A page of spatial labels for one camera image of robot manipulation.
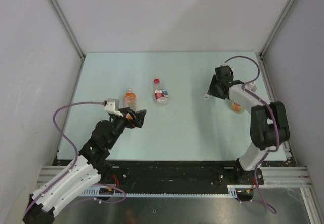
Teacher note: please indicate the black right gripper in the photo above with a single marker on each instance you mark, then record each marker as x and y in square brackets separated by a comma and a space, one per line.
[211, 90]

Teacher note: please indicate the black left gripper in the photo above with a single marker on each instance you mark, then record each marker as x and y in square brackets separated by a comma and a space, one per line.
[137, 117]

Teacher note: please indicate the white green fruit tea bottle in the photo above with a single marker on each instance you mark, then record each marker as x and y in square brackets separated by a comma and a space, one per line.
[243, 97]

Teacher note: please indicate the clear red label water bottle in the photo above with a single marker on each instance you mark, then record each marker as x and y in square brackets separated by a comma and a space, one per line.
[160, 93]

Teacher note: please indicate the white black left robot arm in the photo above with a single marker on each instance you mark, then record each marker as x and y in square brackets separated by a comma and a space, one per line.
[85, 170]

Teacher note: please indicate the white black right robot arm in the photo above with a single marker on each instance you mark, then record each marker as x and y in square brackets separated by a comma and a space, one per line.
[268, 130]

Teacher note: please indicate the orange label tea bottle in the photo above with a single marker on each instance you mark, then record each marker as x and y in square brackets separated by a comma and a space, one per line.
[130, 99]

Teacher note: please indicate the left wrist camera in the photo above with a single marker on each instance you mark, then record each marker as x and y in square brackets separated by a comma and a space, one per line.
[112, 107]

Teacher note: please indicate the aluminium frame post right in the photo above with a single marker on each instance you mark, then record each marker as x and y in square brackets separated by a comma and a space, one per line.
[288, 7]

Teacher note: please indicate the aluminium frame post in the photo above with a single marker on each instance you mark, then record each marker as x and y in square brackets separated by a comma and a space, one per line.
[66, 27]
[288, 7]

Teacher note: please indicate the aluminium frame post left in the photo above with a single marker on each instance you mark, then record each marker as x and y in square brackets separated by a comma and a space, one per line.
[66, 27]

